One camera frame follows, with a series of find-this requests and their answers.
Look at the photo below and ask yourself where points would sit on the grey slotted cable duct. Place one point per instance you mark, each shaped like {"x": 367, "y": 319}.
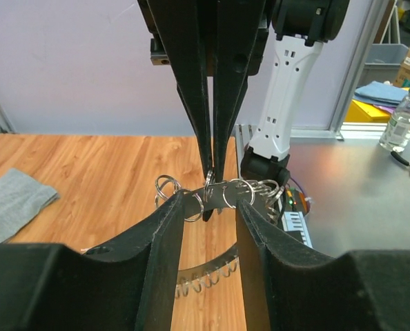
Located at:
{"x": 295, "y": 222}

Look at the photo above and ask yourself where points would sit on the blue folded cloth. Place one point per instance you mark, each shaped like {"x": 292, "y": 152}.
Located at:
{"x": 380, "y": 94}

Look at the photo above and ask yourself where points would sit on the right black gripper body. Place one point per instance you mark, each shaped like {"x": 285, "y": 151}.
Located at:
{"x": 207, "y": 30}

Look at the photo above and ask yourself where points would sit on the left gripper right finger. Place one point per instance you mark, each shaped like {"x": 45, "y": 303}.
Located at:
{"x": 287, "y": 285}

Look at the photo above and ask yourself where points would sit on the grey storage bin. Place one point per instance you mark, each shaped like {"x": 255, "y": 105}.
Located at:
{"x": 382, "y": 63}

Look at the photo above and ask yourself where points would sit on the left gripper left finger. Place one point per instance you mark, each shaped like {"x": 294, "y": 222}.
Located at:
{"x": 125, "y": 283}

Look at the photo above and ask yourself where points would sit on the yellow flat object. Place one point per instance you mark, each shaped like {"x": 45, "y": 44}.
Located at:
{"x": 360, "y": 112}

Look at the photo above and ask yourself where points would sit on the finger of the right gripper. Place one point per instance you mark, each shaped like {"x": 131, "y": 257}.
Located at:
{"x": 177, "y": 24}
{"x": 236, "y": 31}

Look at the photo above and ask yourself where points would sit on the metal disc keyring holder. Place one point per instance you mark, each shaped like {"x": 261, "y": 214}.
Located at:
{"x": 267, "y": 196}

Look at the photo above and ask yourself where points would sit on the grey cloth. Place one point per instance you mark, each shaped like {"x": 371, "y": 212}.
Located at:
{"x": 22, "y": 198}

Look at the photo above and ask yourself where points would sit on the clear plastic bottle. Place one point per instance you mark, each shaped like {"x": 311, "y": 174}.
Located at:
{"x": 397, "y": 132}

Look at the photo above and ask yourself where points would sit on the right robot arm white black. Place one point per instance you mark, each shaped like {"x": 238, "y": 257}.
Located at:
{"x": 301, "y": 29}

